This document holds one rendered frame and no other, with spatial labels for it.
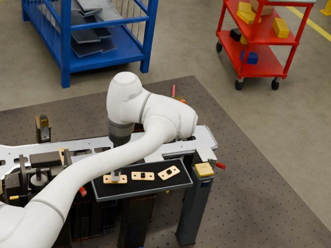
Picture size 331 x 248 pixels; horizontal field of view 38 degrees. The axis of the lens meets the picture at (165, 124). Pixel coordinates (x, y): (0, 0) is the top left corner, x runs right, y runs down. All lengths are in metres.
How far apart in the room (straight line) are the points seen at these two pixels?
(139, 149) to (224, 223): 1.09
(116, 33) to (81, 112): 1.88
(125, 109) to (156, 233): 0.92
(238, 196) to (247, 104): 1.90
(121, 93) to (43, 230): 0.50
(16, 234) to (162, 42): 3.90
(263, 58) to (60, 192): 3.56
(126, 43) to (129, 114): 3.00
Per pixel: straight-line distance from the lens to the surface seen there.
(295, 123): 4.26
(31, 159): 1.83
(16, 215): 1.16
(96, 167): 1.29
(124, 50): 4.33
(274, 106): 4.36
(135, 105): 1.45
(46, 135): 2.18
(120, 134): 1.54
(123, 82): 1.43
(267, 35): 4.25
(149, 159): 1.96
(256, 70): 4.38
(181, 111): 1.42
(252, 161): 2.69
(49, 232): 1.16
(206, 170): 1.90
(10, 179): 1.86
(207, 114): 2.91
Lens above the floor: 2.49
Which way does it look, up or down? 40 degrees down
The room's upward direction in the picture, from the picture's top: 11 degrees clockwise
